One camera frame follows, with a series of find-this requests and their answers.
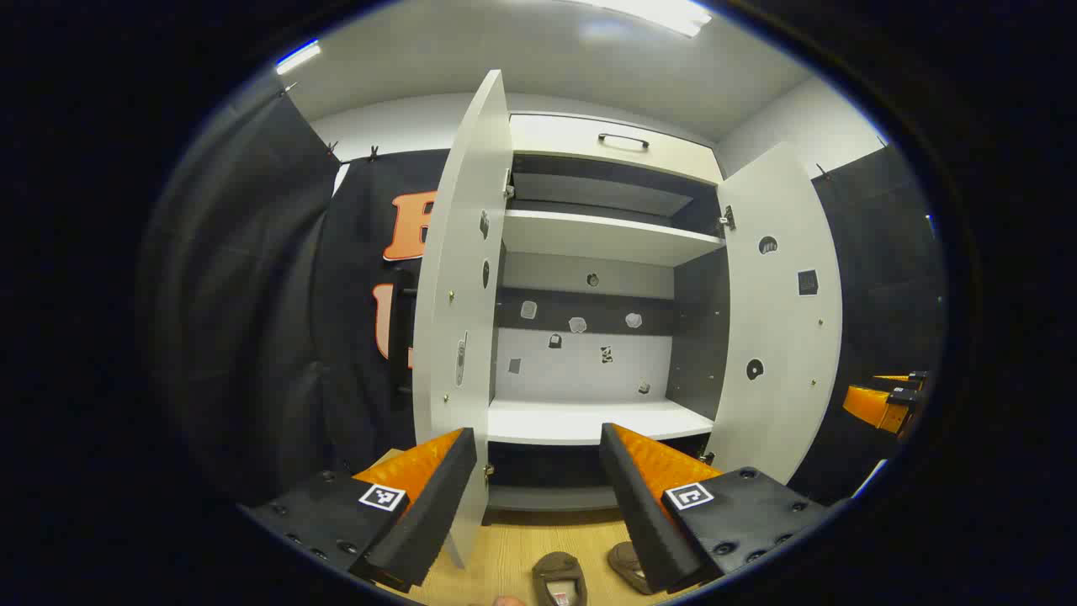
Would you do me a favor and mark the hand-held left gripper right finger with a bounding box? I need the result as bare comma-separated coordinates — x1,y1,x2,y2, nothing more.
599,423,851,594

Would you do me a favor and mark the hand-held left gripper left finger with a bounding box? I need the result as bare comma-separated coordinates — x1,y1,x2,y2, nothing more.
240,427,478,594

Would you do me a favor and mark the brown fuzzy shoe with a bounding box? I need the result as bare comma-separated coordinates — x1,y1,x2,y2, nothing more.
607,541,653,596
532,551,590,606

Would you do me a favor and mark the white shoe cabinet door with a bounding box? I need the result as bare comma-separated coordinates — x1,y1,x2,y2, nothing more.
412,70,514,571
705,141,842,485

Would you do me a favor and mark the white shoe cabinet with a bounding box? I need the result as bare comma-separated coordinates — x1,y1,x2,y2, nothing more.
412,70,842,573

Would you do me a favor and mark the white cabinet shelf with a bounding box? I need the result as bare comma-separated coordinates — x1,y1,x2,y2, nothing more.
502,209,726,268

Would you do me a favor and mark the white cabinet drawer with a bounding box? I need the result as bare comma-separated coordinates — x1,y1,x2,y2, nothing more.
509,114,724,186

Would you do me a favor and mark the black backdrop cloth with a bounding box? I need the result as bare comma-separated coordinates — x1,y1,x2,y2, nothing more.
139,80,947,506

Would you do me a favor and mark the long ceiling light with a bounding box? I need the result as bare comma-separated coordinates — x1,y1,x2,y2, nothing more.
276,40,322,75
581,0,712,39

